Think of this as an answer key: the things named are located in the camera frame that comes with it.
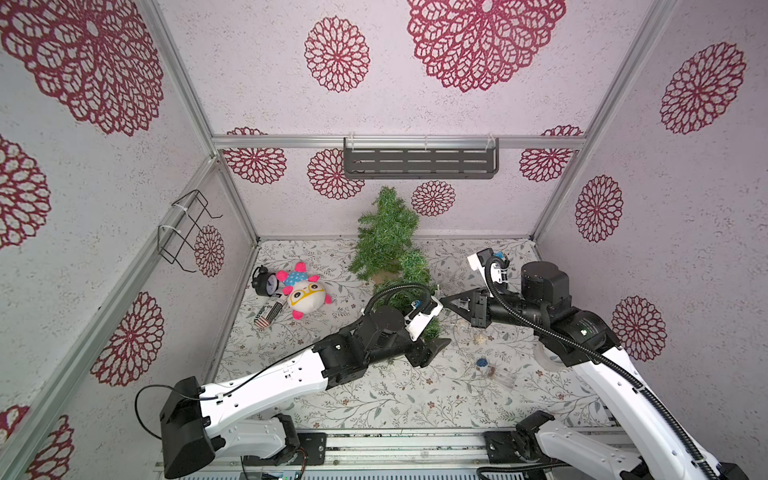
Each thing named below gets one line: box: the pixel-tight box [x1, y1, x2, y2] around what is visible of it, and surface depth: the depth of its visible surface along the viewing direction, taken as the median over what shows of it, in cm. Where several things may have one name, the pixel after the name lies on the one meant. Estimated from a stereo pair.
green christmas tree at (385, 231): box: [348, 186, 420, 284], surface depth 91 cm
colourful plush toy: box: [276, 262, 333, 321], surface depth 98 cm
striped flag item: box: [254, 301, 283, 327], surface depth 97 cm
